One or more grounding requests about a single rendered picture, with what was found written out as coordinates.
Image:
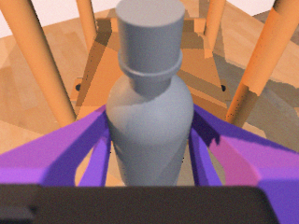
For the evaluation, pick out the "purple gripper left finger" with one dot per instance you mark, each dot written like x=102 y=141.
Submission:
x=53 y=159

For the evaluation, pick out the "small orange wooden shelving unit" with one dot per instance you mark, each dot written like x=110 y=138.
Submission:
x=198 y=69

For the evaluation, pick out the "grey bottle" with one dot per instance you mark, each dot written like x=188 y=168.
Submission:
x=149 y=108

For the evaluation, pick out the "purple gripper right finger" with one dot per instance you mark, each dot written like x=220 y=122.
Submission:
x=247 y=159

